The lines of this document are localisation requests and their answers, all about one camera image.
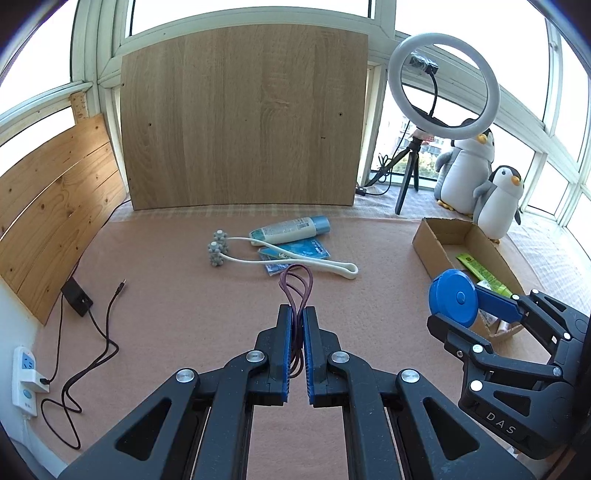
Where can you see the large penguin plush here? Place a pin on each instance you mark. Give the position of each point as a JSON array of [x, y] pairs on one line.
[[461, 175]]

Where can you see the green tube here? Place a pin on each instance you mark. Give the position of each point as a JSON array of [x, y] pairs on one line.
[[480, 272]]

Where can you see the white window frame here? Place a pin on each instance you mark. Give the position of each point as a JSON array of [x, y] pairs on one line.
[[104, 46]]

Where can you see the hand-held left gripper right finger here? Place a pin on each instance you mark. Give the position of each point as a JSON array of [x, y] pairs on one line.
[[308, 369]]

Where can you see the white power strip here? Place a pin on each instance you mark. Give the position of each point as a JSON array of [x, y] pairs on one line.
[[23, 364]]

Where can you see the white and blue lotion tube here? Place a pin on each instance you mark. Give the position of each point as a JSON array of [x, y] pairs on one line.
[[286, 230]]

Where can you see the cardboard box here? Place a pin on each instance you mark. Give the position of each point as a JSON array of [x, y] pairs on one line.
[[429, 251]]

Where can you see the black tripod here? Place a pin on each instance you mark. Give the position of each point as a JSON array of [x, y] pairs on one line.
[[406, 180]]

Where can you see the large light wooden board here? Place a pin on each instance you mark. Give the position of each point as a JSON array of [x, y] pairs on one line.
[[240, 120]]

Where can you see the white face roller massager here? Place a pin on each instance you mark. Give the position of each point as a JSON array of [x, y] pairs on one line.
[[215, 253]]

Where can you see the black power adapter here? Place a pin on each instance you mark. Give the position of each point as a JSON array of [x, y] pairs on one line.
[[76, 297]]

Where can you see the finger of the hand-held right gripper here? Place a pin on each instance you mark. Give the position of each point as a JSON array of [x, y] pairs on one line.
[[496, 305], [461, 339]]

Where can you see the pine plank panel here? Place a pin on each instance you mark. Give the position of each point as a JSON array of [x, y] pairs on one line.
[[51, 207]]

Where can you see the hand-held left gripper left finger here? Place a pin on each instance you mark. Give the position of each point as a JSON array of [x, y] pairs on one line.
[[288, 369]]

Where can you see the small penguin plush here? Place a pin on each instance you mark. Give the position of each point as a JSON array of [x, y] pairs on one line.
[[496, 207]]

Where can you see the small white bottle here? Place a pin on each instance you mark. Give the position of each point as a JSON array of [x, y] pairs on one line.
[[508, 326]]

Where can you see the blue round tape measure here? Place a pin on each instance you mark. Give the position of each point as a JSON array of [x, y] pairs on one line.
[[452, 295]]

